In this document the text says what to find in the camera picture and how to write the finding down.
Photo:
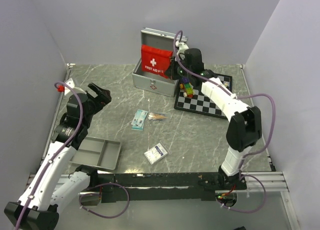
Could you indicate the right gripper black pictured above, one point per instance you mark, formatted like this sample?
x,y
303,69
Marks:
x,y
171,71

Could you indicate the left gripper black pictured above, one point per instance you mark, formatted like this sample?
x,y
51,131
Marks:
x,y
105,97

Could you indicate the red first aid pouch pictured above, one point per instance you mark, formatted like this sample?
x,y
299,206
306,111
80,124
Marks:
x,y
155,60

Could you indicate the silver metal medicine case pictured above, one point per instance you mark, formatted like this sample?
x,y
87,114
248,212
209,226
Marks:
x,y
148,81

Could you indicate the bag of cotton swabs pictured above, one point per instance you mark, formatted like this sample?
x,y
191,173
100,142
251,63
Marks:
x,y
153,116

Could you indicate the grey plastic divided tray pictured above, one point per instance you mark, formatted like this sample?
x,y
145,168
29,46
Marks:
x,y
100,153

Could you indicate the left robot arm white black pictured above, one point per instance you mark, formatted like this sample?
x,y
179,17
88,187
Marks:
x,y
37,208

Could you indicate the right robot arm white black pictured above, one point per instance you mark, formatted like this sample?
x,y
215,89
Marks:
x,y
244,122

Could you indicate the colourful toy brick car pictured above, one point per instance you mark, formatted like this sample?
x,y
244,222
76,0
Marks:
x,y
186,87

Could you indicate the black white chessboard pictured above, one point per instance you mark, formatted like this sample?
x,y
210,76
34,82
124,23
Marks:
x,y
198,103

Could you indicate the white chess piece right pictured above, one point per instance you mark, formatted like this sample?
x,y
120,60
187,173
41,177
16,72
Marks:
x,y
226,83

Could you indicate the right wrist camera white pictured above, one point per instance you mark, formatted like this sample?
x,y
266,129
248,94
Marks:
x,y
180,47

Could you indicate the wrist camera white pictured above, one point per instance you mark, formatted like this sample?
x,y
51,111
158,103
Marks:
x,y
69,88
180,47

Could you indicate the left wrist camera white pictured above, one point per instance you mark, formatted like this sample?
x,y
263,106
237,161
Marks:
x,y
69,88

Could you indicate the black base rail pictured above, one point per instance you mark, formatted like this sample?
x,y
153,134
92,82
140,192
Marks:
x,y
162,186

